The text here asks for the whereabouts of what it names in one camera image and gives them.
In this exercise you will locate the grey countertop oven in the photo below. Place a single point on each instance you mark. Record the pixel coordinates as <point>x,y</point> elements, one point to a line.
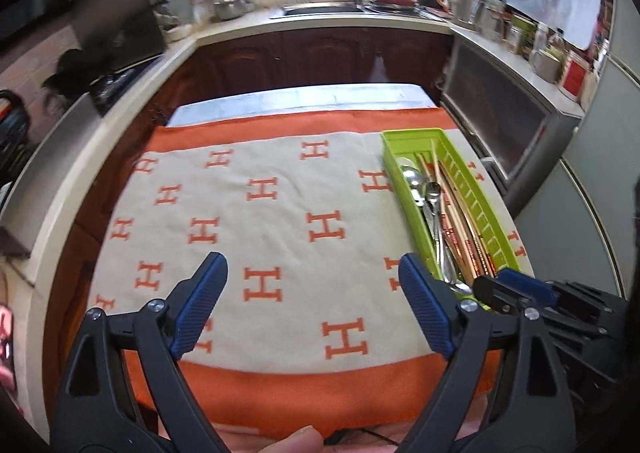
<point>500,118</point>

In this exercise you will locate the white mug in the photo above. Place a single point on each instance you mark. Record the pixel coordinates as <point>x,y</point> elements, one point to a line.
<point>545,65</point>

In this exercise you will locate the black rounded object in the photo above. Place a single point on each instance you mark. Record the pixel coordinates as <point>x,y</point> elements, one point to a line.
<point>10,128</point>

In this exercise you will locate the steel kitchen sink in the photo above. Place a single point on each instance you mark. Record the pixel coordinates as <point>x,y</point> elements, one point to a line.
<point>320,10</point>

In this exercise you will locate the metal pot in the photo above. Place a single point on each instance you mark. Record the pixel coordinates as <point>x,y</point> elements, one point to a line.
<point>232,8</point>

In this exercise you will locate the person's left hand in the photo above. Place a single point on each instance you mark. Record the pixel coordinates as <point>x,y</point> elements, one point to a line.
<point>295,443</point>

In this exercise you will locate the glass teapot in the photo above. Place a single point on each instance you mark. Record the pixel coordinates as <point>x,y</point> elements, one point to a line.
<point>487,18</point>

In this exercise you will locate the metal chopstick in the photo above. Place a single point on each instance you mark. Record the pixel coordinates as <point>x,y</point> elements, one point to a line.
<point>443,233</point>

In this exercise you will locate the white ceramic spoon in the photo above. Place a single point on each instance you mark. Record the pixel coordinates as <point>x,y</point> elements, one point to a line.
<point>406,163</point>

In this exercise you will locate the white bowl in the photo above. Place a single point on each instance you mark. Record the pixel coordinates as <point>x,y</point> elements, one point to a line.
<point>177,31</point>

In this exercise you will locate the steel splash guard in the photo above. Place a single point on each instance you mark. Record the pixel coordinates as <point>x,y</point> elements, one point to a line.
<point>45,173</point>

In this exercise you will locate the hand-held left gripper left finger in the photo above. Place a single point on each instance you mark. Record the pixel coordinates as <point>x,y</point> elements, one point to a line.
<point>200,298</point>

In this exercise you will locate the brown wooden chopstick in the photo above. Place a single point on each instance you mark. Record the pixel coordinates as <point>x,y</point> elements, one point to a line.
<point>439,165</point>

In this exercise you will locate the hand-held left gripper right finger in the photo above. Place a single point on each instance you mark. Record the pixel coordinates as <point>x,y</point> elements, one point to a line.
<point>425,303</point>

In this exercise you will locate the orange beige patterned blanket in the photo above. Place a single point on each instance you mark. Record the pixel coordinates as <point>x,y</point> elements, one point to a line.
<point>280,243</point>

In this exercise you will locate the black wok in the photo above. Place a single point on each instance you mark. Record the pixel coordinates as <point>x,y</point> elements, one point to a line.
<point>70,73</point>

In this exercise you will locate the grey refrigerator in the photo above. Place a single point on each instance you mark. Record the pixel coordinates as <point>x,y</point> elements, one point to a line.
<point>590,183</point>

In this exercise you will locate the green plastic utensil tray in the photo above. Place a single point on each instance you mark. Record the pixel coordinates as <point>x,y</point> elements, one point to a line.
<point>480,213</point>

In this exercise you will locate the green tin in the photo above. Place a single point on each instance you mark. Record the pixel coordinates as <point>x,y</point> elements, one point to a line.
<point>520,33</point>

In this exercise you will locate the large metal spoon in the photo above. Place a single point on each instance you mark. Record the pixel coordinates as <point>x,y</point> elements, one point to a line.
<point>414,180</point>

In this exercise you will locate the red pan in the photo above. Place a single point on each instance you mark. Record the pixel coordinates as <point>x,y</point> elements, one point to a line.
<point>395,3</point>

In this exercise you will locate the pink cloth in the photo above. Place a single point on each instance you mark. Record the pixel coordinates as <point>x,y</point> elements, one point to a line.
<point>235,440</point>

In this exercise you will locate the black gas stove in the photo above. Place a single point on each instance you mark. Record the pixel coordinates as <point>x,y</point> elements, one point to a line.
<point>120,83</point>

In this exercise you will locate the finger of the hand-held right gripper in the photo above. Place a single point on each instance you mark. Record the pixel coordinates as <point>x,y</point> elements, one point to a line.
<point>492,293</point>
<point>527,285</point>

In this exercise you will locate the glass bottle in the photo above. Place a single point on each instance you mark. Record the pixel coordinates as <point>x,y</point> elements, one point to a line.
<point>552,40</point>

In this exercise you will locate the pink white device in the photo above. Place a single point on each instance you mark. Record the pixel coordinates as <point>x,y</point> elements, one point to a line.
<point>5,333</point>

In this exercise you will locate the red label jar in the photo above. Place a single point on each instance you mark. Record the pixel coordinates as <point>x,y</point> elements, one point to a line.
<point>572,75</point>

